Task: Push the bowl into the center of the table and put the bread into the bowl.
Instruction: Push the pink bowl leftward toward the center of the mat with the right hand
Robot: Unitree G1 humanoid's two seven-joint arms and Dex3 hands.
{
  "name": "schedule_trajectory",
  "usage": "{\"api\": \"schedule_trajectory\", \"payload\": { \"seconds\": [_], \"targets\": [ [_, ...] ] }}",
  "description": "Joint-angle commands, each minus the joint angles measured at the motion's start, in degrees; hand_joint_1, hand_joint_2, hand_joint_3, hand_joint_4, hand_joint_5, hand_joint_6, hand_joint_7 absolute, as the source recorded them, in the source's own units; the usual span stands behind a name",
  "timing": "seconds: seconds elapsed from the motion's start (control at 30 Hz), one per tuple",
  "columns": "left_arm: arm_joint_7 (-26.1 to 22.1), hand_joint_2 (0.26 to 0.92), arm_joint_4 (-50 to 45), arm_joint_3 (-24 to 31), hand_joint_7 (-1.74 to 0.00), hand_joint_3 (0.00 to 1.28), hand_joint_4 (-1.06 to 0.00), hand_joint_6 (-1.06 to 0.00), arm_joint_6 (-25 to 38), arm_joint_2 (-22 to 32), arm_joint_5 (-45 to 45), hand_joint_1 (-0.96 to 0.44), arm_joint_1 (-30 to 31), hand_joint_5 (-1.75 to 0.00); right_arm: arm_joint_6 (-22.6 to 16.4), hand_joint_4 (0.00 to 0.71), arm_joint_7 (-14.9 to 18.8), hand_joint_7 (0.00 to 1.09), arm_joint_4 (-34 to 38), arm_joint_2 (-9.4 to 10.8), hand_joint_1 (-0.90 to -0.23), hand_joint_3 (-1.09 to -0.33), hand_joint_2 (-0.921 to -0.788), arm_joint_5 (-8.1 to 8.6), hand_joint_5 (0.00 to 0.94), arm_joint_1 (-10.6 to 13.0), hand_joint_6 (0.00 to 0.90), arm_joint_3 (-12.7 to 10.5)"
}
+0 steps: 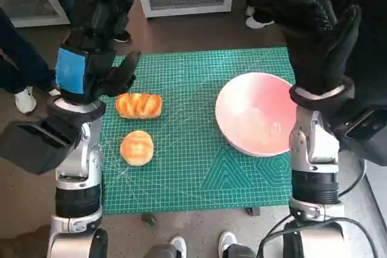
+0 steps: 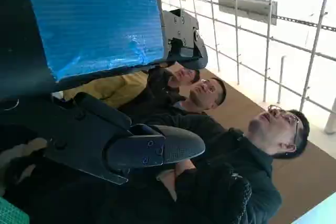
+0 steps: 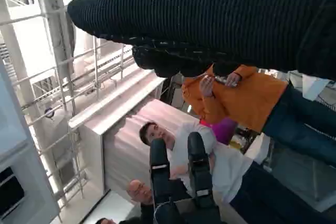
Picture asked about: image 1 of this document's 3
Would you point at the braided rectangular bread loaf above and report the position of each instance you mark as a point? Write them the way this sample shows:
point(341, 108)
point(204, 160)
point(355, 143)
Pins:
point(139, 105)

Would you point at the green cutting mat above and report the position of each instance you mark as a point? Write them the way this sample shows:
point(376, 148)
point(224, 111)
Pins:
point(187, 89)

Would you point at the round bread bun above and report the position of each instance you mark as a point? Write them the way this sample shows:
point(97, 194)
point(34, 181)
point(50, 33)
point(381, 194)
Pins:
point(136, 148)

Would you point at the grey desk panel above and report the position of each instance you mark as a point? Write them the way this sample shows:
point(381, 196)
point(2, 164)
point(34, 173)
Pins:
point(379, 191)

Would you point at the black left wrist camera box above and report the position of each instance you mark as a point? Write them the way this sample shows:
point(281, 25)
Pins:
point(33, 146)

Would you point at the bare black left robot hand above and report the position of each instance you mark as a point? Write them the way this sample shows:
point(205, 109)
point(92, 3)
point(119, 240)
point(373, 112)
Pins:
point(96, 67)

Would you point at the white left foot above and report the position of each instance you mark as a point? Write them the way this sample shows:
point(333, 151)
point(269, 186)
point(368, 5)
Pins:
point(178, 244)

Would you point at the black table bracket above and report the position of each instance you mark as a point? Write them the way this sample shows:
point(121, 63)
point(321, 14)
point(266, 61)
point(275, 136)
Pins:
point(148, 220)
point(253, 211)

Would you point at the pink bowl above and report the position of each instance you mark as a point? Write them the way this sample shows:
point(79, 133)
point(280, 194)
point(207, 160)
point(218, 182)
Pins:
point(251, 113)

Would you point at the white foot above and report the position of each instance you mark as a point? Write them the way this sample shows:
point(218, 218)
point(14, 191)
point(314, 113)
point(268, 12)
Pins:
point(178, 244)
point(227, 240)

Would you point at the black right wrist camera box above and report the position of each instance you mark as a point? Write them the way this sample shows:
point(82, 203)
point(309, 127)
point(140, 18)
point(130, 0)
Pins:
point(362, 131)

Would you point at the white right foot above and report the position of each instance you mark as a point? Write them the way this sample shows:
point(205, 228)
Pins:
point(227, 240)

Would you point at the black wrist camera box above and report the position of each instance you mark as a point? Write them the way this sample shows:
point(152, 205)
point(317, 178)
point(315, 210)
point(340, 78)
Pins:
point(33, 146)
point(362, 131)

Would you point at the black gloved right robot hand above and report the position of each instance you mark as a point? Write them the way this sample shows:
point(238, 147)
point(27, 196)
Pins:
point(314, 28)

